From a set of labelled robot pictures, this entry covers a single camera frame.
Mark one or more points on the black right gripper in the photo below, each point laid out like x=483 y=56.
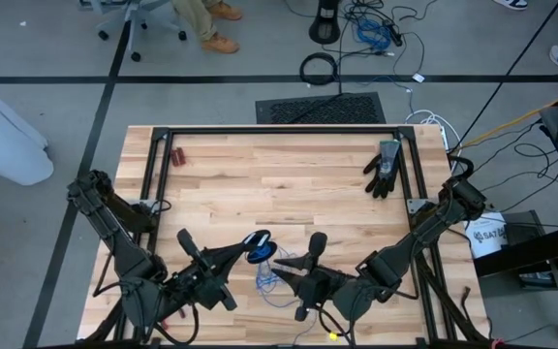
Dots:
x=320 y=288

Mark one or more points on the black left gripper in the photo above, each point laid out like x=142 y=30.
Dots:
x=206 y=278

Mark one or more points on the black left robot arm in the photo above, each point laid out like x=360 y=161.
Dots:
x=114 y=232

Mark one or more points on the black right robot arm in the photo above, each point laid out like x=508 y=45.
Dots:
x=419 y=237

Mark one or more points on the small red object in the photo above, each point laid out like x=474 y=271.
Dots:
x=178 y=156

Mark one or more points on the black work glove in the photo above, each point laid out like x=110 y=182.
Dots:
x=383 y=169

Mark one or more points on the black floor mat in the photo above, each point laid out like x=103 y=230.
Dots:
x=320 y=109

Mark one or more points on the white paper label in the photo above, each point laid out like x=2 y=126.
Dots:
x=489 y=237

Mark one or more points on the small white adapter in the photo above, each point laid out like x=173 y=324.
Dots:
x=418 y=77

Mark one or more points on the black computer box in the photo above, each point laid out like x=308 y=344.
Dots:
x=526 y=228

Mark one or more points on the person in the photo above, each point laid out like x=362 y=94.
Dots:
x=199 y=19

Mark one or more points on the black equipment stand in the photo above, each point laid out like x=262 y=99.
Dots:
x=540 y=247

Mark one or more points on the black floor stand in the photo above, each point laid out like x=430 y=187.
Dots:
x=325 y=24

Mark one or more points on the black power adapter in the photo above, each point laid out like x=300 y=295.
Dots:
x=395 y=34

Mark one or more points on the grey office chair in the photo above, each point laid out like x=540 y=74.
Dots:
x=133 y=12

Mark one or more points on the silver mounting bracket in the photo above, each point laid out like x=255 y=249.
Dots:
x=417 y=204
x=145 y=202

